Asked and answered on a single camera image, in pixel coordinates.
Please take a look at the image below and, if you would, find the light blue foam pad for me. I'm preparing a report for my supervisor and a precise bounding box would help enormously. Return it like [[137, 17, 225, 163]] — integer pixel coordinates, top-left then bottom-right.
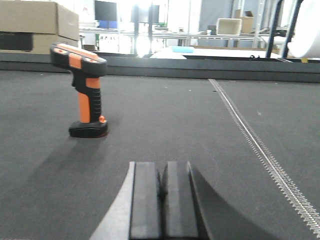
[[171, 46, 195, 53]]

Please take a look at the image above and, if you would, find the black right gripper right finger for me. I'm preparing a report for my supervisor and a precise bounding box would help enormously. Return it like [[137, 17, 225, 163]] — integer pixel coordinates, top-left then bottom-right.
[[160, 160, 281, 240]]

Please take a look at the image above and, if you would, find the lower cardboard box black print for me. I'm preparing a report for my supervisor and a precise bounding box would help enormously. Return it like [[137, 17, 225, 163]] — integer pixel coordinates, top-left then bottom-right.
[[0, 32, 79, 55]]

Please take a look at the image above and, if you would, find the white foam roll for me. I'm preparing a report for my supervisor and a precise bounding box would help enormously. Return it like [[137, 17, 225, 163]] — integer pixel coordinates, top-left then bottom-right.
[[287, 0, 320, 58]]

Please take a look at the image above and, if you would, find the beige open plastic crate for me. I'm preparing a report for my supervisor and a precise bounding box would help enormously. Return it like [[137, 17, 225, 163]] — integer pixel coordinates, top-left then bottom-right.
[[216, 18, 242, 36]]

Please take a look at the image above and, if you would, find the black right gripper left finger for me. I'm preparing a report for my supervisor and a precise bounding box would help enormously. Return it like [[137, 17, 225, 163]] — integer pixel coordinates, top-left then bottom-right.
[[90, 161, 161, 240]]

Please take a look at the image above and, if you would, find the black computer monitor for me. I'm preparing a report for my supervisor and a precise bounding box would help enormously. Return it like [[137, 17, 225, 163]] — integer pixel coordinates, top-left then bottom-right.
[[94, 0, 117, 21]]

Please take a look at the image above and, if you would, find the orange black barcode scanner gun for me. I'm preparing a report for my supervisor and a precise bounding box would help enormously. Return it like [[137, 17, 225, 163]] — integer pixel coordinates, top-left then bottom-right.
[[50, 42, 108, 138]]

